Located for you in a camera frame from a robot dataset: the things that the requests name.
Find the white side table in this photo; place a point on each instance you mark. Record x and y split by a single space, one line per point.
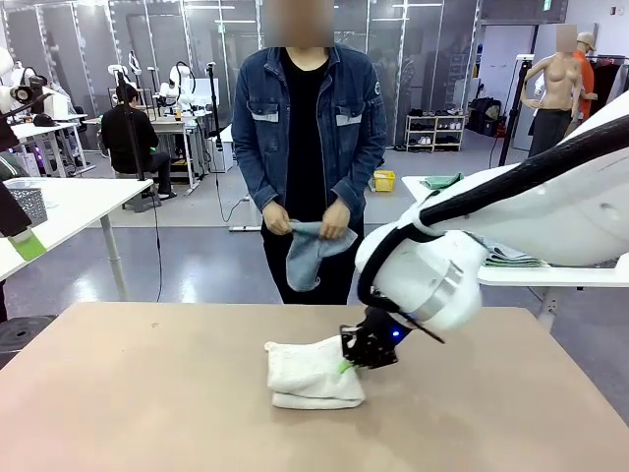
565 276
74 206

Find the person in denim jacket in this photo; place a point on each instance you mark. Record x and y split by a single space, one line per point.
309 123

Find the bare mannequin with black trousers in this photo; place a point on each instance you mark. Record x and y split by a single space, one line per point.
553 83

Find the light blue towel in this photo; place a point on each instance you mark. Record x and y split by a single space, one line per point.
302 265

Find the white terry towel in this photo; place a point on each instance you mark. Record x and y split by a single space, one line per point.
304 378

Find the person's left forearm denim sleeve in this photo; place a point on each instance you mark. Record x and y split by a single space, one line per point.
359 177

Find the small yellow crate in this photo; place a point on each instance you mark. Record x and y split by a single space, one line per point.
384 181

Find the grey round floor plate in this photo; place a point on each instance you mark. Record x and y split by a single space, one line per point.
22 334

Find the black pole stand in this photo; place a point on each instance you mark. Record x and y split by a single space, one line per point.
214 108

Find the person's right forearm denim sleeve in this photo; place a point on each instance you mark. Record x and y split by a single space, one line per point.
265 182

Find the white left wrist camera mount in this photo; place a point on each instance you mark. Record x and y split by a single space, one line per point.
19 93

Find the grey plastic lattice basket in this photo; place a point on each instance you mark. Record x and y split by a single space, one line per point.
32 204

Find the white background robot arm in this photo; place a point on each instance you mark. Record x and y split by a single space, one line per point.
118 70
183 86

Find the black tripod with white box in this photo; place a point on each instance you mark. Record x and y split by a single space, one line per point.
511 118

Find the green towel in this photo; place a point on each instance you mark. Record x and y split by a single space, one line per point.
442 181
521 265

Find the black cap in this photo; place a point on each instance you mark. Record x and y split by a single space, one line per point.
44 119

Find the seated person in black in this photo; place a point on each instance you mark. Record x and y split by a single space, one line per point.
125 137

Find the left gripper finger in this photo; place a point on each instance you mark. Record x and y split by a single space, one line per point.
15 216
6 135

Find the rack with dark garments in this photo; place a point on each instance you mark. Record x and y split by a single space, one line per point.
607 78

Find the white office desk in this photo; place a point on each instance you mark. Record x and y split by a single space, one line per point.
44 130

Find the white robot workbench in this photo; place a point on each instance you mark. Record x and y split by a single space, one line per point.
172 127

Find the black bags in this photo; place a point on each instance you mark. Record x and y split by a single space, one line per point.
484 115

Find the person's right hand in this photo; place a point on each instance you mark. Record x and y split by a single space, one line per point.
279 218

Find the mannequin with orange shirt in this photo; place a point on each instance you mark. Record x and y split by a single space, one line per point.
586 74

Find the person's left hand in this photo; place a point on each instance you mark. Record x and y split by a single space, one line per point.
336 223

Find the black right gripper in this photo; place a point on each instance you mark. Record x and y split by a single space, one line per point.
381 329

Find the wooden shoe rack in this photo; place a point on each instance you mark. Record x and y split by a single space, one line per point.
435 133

